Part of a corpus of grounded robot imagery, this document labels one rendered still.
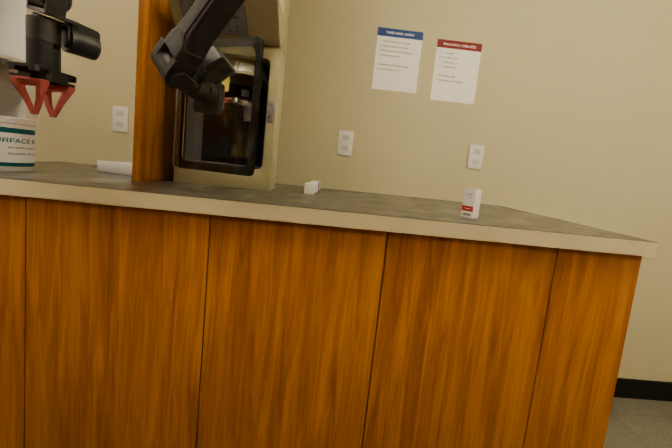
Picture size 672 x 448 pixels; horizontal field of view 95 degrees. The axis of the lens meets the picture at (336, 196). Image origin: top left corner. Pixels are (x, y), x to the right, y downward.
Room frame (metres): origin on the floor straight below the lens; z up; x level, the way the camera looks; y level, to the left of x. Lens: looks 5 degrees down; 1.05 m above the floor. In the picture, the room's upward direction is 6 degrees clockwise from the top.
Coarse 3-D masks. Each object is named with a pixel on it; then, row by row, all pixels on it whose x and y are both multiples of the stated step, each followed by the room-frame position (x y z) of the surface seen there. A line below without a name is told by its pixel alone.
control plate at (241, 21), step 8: (184, 0) 0.93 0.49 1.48; (192, 0) 0.93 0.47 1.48; (184, 8) 0.95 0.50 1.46; (240, 8) 0.94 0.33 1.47; (184, 16) 0.96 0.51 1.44; (240, 16) 0.96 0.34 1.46; (232, 24) 0.97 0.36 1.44; (240, 24) 0.97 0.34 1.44; (224, 32) 0.99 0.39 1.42; (232, 32) 0.99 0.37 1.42; (240, 32) 0.99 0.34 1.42
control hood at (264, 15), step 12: (168, 0) 0.94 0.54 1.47; (252, 0) 0.93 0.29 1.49; (264, 0) 0.92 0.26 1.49; (276, 0) 0.92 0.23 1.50; (180, 12) 0.96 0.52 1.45; (252, 12) 0.95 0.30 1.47; (264, 12) 0.95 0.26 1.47; (276, 12) 0.94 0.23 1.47; (252, 24) 0.97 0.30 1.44; (264, 24) 0.97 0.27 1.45; (276, 24) 0.97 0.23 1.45; (228, 36) 1.00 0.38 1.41; (240, 36) 1.00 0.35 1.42; (252, 36) 1.00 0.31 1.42; (264, 36) 0.99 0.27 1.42; (276, 36) 0.99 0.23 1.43
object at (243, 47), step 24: (240, 48) 0.93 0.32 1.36; (240, 72) 0.93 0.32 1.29; (240, 96) 0.93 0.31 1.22; (192, 120) 0.99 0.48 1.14; (216, 120) 0.96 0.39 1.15; (240, 120) 0.93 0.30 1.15; (192, 144) 0.99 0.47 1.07; (216, 144) 0.95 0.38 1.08; (240, 144) 0.92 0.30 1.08; (192, 168) 0.98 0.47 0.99; (216, 168) 0.95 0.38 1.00; (240, 168) 0.92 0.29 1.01
